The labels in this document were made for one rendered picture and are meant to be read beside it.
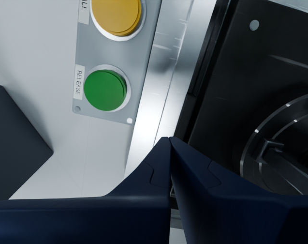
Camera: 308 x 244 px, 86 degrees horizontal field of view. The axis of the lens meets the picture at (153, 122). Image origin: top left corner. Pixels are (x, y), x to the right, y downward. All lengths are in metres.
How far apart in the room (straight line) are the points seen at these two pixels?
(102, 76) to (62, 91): 0.15
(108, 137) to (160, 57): 0.19
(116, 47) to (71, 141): 0.22
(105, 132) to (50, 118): 0.10
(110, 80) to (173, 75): 0.06
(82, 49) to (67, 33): 0.12
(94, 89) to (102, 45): 0.04
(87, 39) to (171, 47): 0.08
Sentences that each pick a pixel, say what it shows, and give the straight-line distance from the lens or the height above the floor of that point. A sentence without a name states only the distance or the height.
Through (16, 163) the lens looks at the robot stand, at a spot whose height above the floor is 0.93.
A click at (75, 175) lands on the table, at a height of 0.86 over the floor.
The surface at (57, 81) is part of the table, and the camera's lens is 0.31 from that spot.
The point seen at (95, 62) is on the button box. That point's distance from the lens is 0.18.
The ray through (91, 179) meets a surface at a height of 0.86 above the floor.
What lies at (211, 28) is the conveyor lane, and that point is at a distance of 0.23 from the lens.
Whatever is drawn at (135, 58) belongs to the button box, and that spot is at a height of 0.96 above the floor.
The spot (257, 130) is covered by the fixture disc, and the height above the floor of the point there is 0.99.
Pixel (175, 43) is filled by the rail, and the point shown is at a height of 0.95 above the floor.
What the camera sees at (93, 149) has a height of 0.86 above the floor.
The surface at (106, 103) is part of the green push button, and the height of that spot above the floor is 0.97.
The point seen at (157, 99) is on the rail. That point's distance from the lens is 0.17.
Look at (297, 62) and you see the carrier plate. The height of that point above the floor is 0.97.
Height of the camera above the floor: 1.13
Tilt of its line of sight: 68 degrees down
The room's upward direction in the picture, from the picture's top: 177 degrees clockwise
